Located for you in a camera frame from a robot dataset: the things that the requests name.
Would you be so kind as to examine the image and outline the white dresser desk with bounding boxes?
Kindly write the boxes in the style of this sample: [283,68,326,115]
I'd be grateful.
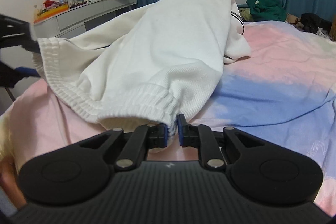
[34,0,137,39]

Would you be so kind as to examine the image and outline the white sweatpants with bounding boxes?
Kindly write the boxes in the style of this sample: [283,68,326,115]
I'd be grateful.
[33,0,251,138]

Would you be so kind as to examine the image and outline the orange tray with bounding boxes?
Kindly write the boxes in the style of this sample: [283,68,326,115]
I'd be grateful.
[34,5,69,23]

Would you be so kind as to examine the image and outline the green garment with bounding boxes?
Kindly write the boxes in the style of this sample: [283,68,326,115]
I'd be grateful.
[246,0,287,22]

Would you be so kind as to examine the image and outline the pastel pink blue bedsheet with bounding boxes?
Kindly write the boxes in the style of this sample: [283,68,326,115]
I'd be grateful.
[1,22,335,215]

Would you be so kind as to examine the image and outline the person hand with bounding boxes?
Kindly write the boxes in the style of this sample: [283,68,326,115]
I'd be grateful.
[1,156,26,209]

